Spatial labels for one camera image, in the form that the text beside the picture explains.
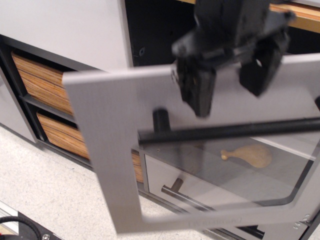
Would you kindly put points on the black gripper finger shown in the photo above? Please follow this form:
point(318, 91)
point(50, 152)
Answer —
point(257, 74)
point(196, 81)

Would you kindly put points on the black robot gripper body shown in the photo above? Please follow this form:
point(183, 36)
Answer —
point(217, 47)

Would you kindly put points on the lower wood-pattern storage bin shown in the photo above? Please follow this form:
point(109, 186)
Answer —
point(63, 134)

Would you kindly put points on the grey toy oven door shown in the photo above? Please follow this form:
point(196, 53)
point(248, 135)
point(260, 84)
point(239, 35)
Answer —
point(108, 108)

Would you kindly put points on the grey lower drawer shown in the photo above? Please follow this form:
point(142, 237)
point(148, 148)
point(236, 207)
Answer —
point(227, 185)

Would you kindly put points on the black oven door handle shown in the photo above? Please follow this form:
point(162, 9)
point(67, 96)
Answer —
point(178, 125)

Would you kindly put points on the wood-pattern storage bin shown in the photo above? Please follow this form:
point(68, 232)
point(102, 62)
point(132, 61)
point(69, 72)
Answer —
point(63, 134)
point(43, 82)

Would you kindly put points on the wooden countertop edge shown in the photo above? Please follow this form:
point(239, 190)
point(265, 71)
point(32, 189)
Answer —
point(297, 15)

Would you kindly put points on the black drawer handle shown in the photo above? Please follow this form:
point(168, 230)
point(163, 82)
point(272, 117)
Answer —
point(174, 192)

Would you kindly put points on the upper wood-pattern storage bin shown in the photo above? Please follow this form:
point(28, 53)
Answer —
point(43, 82)

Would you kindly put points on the grey toy kitchen cabinet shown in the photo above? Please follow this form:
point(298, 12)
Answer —
point(92, 35)

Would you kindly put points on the toy chicken drumstick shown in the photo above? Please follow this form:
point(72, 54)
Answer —
point(256, 155)

